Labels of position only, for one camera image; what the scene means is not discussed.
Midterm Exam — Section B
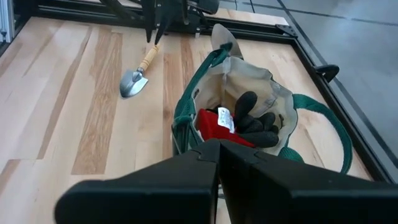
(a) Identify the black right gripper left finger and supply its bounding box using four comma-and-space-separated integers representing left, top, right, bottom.
54, 139, 220, 224

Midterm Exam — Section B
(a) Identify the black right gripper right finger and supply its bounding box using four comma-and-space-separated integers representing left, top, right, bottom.
219, 140, 398, 224

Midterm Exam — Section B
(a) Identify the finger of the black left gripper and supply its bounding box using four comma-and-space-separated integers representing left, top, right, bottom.
141, 0, 156, 44
154, 0, 187, 45

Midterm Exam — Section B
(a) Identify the pointed steel trowel wooden handle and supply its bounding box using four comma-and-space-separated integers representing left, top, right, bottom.
119, 43, 161, 99

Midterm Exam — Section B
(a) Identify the red and black gardening glove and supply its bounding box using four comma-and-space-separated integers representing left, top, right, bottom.
194, 90, 280, 149

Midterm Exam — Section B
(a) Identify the cream green canvas gardening bag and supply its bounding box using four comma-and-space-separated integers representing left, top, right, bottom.
171, 42, 354, 175

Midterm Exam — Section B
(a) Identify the black aluminium table frame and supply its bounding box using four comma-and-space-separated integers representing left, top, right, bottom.
0, 0, 398, 184

